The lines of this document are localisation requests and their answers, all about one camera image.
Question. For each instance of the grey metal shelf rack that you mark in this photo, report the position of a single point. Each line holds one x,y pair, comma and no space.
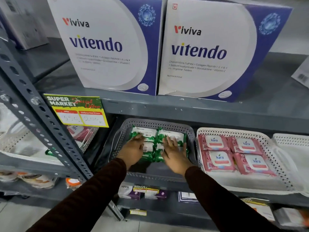
169,111

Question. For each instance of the orange and white small tub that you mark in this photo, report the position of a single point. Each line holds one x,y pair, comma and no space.
73,183

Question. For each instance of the white and orange packet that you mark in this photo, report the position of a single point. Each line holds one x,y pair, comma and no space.
260,209

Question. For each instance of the grey carton box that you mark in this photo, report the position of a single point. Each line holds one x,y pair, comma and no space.
23,24

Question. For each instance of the grey perforated plastic basket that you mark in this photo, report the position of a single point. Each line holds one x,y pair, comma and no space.
154,170

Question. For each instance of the small yellow shelf label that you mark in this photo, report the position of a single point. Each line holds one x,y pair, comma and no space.
146,189
138,212

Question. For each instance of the pink wipes packet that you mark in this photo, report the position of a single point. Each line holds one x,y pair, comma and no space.
80,132
246,145
212,142
218,160
254,164

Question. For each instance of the grey and orange packet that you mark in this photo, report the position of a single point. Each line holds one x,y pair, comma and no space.
292,217

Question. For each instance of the person's right thumb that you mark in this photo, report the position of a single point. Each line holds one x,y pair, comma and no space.
163,155

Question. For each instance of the white box with barcode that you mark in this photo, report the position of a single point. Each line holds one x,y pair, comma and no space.
301,74

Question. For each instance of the person's left hand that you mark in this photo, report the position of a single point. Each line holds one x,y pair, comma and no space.
130,152

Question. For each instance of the white and blue carton box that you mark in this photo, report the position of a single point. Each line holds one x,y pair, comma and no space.
103,43
207,50

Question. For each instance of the purple and white small box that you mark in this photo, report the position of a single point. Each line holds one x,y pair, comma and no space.
128,192
157,195

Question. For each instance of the person's right little finger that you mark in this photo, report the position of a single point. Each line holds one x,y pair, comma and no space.
184,150

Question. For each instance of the person's left fingers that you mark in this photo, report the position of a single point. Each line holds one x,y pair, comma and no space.
138,138

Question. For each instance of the green wipes packet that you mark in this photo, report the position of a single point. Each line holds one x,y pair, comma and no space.
144,131
50,152
149,149
172,134
158,155

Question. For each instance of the person's right middle finger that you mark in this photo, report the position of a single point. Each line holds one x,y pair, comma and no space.
171,143

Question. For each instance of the person's left forearm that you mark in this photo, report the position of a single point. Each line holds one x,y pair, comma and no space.
84,200

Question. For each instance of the white printed food bowl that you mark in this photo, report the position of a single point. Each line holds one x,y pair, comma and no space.
8,176
38,181

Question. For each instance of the yellow and green price label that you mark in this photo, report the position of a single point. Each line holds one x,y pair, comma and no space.
77,111

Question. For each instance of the white perforated plastic basket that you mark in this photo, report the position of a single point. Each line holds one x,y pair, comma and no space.
21,147
241,181
294,154

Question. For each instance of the white box with purple edge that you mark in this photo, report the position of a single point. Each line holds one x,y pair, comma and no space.
188,197

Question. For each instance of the person's right forearm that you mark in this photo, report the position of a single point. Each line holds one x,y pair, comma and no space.
222,202

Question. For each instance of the person's right hand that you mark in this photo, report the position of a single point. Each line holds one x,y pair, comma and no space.
175,158

